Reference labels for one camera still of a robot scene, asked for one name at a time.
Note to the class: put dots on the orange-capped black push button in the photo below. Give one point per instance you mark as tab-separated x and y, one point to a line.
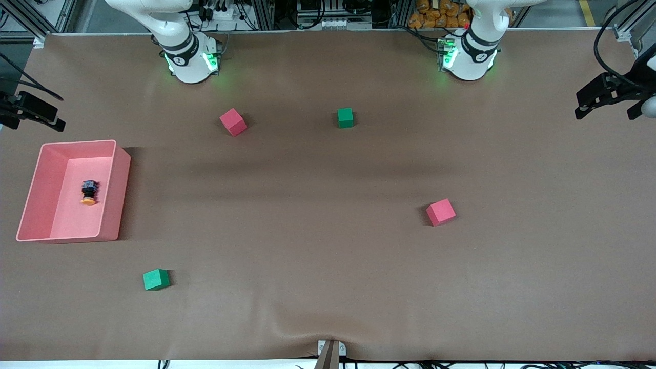
89	192

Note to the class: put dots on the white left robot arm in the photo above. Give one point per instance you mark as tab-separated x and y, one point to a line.
471	64

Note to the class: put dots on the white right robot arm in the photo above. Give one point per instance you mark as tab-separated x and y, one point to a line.
189	66

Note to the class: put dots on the pink plastic bin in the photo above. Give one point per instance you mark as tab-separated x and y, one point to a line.
72	220

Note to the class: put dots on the bag of orange items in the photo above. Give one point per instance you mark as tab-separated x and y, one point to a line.
435	15

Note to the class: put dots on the pink foam cube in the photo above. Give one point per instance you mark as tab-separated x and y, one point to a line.
233	122
441	211

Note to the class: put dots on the green foam cube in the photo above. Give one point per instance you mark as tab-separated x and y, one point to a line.
155	280
345	117

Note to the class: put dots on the power strip with black plugs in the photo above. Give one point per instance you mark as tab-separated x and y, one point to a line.
225	13

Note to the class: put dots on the white socket strip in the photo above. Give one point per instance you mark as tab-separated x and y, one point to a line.
333	23

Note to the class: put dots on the brown table cover cloth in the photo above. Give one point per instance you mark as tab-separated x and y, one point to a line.
328	256

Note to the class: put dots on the aluminium frame corner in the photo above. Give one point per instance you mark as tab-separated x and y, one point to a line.
622	33
40	42

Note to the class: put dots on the grey camera post bracket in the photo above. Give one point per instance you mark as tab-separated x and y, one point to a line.
330	356

